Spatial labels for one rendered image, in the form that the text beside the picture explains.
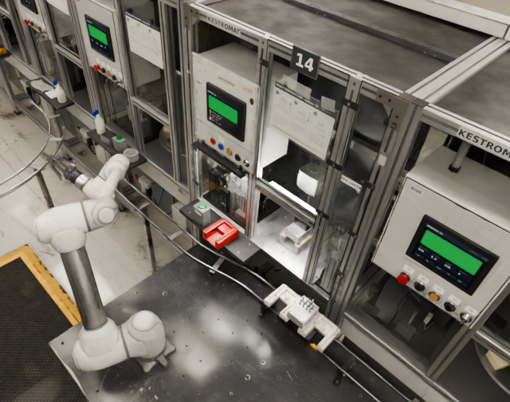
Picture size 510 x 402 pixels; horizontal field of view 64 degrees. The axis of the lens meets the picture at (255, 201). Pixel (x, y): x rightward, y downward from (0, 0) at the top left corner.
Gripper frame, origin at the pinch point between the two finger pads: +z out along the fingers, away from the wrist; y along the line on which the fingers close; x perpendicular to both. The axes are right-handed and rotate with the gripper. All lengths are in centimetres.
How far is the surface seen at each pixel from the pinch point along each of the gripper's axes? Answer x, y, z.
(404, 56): 80, 117, -116
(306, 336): 30, 6, -161
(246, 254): 6, 20, -117
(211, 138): 21, 57, -68
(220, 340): 15, -23, -131
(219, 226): -3, 23, -97
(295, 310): 31, 13, -150
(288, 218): -14, 51, -127
